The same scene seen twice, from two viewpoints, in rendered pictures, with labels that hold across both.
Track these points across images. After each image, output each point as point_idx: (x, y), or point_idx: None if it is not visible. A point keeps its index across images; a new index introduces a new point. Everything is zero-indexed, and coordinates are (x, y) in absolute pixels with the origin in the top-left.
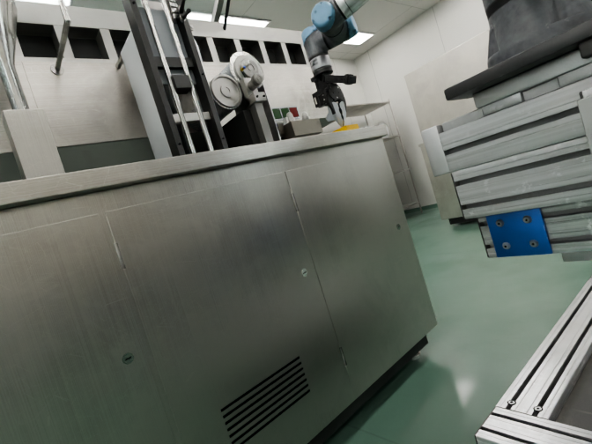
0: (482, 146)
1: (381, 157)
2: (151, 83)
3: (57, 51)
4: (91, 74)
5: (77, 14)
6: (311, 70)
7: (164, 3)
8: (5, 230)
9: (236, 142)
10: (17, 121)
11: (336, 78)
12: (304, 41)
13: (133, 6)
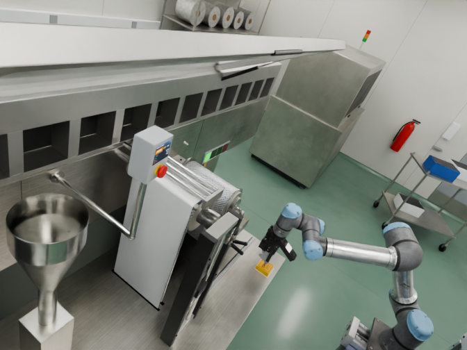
0: None
1: None
2: (181, 299)
3: (55, 132)
4: (88, 169)
5: (101, 99)
6: (274, 229)
7: (226, 235)
8: None
9: (187, 238)
10: (49, 343)
11: (285, 251)
12: (285, 217)
13: (207, 262)
